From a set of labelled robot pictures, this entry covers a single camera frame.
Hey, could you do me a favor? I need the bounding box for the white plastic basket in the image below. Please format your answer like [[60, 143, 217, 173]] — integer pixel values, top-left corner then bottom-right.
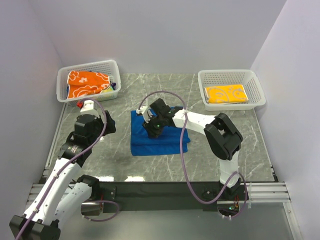
[[198, 69, 266, 111], [56, 60, 121, 106]]

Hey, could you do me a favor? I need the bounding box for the yellow duck towel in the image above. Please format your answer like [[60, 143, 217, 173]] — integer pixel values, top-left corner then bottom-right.
[[203, 84, 249, 104]]

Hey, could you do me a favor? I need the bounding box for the blue towel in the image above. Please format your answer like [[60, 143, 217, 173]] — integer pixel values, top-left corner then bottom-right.
[[130, 110, 182, 156]]

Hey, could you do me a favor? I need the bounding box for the right white plastic basket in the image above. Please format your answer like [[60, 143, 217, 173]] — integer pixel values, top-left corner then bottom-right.
[[198, 69, 266, 111]]

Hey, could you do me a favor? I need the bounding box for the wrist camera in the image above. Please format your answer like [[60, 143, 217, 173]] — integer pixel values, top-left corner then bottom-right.
[[136, 106, 153, 123], [76, 100, 100, 118]]

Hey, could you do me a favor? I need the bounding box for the left white plastic basket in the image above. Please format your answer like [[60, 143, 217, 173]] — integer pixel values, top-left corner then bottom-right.
[[56, 60, 121, 106]]

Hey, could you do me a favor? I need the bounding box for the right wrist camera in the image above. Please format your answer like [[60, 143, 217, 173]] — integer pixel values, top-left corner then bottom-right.
[[136, 106, 153, 123]]

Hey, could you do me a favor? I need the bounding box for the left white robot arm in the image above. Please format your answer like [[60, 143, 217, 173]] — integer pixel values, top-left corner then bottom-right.
[[9, 109, 116, 240]]

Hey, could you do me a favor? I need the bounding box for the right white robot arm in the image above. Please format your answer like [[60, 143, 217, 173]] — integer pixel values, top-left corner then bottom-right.
[[136, 98, 243, 200]]

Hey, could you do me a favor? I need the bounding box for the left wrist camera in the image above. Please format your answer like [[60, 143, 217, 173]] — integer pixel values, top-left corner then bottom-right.
[[76, 100, 100, 118]]

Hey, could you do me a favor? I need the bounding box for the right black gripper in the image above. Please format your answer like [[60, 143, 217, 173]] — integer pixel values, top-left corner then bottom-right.
[[142, 114, 165, 140]]

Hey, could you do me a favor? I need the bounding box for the orange towel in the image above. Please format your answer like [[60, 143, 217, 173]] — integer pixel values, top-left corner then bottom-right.
[[67, 70, 112, 99]]

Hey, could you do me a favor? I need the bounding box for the black base beam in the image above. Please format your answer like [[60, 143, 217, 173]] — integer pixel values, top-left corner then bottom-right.
[[86, 181, 240, 211]]

